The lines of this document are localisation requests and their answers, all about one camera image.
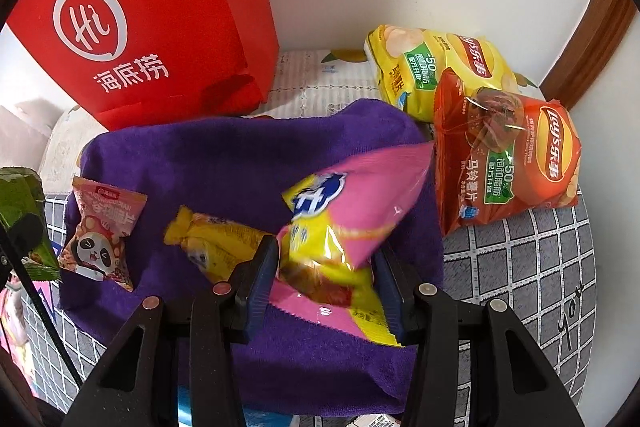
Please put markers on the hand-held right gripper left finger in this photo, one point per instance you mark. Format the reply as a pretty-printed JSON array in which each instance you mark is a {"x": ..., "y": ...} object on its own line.
[{"x": 260, "y": 282}]

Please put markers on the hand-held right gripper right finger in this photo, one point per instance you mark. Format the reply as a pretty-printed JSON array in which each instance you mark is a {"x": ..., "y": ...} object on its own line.
[{"x": 390, "y": 292}]

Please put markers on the yellow triangular snack packet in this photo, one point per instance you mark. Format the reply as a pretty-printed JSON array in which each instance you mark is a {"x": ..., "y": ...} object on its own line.
[{"x": 220, "y": 242}]

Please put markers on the pink and yellow snack packet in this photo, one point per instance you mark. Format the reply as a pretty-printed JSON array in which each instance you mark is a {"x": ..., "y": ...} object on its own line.
[{"x": 350, "y": 207}]

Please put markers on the purple towel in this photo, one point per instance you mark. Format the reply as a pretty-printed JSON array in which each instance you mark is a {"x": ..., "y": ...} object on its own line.
[{"x": 200, "y": 167}]

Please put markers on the pink panda snack packet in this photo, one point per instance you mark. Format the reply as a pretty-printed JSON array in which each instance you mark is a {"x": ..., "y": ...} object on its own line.
[{"x": 97, "y": 232}]

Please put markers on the green snack packet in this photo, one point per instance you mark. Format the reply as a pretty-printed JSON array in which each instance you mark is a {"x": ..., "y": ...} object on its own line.
[{"x": 22, "y": 207}]

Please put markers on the grey checkered blanket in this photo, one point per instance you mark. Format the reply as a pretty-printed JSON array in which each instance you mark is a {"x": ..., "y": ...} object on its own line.
[{"x": 525, "y": 307}]

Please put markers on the orange chips bag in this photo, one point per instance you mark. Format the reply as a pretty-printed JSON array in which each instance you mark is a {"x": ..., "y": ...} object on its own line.
[{"x": 510, "y": 157}]

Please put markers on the yellow chips bag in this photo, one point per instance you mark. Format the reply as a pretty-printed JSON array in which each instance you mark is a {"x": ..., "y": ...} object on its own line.
[{"x": 450, "y": 57}]

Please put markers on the red paper bag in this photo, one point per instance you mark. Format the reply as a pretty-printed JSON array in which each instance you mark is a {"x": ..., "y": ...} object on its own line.
[{"x": 150, "y": 7}]

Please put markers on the brown wooden door frame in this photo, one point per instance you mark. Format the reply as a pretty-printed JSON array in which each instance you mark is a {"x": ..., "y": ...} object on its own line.
[{"x": 595, "y": 42}]

